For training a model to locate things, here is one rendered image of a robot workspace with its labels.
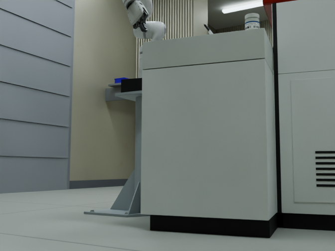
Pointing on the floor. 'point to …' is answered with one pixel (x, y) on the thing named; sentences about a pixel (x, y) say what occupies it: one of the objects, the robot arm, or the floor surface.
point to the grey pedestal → (135, 196)
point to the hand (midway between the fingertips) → (143, 28)
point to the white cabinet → (210, 149)
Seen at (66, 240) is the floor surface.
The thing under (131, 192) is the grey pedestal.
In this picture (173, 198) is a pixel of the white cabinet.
